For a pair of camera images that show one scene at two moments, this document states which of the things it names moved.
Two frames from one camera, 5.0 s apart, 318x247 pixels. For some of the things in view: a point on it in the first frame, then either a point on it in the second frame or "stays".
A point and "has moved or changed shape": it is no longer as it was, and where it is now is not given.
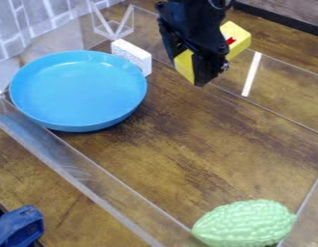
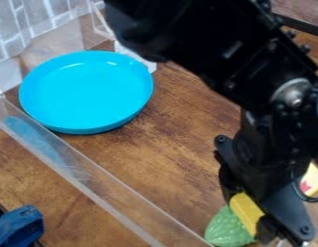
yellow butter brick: [237, 39] has moved or changed shape
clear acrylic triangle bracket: [114, 29] stays
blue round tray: [79, 90] stays
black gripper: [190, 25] -> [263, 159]
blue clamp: [19, 227] stays
